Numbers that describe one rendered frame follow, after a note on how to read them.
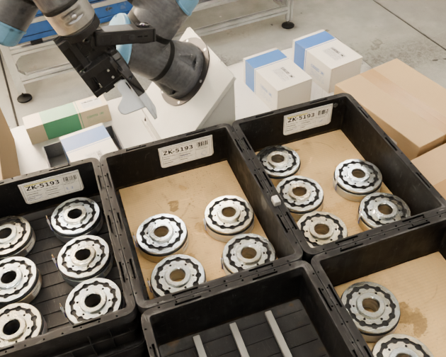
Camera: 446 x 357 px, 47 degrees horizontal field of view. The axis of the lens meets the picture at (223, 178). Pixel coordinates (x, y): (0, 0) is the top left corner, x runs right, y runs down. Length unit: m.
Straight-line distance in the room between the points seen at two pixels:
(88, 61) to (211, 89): 0.42
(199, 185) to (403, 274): 0.47
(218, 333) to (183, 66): 0.67
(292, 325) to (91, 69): 0.57
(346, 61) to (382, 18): 1.97
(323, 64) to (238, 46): 1.64
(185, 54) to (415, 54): 2.12
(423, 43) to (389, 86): 1.96
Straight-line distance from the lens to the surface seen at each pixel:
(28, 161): 1.54
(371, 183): 1.15
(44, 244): 1.13
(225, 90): 1.26
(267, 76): 1.55
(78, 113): 1.55
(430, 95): 1.42
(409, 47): 3.32
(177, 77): 1.32
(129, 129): 1.55
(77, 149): 1.37
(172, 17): 1.23
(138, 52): 1.25
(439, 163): 1.23
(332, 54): 1.66
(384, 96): 1.39
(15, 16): 1.02
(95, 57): 0.96
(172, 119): 1.37
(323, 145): 1.26
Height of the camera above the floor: 1.67
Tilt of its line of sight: 45 degrees down
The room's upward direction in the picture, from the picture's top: 4 degrees counter-clockwise
